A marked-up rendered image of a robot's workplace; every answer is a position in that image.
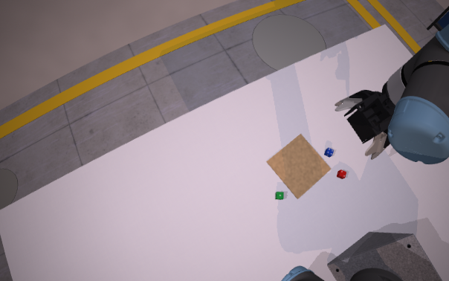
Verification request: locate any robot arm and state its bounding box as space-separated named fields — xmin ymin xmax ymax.
xmin=281 ymin=24 xmax=449 ymax=281

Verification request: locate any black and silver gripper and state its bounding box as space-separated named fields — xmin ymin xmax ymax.
xmin=335 ymin=82 xmax=395 ymax=160

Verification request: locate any blue die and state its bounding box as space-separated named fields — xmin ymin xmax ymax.
xmin=324 ymin=148 xmax=334 ymax=157

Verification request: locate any green die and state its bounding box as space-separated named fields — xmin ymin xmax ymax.
xmin=275 ymin=192 xmax=284 ymax=200

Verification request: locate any tan square mat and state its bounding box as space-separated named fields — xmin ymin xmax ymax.
xmin=266 ymin=134 xmax=331 ymax=199

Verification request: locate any red die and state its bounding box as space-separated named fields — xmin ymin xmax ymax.
xmin=337 ymin=170 xmax=346 ymax=179

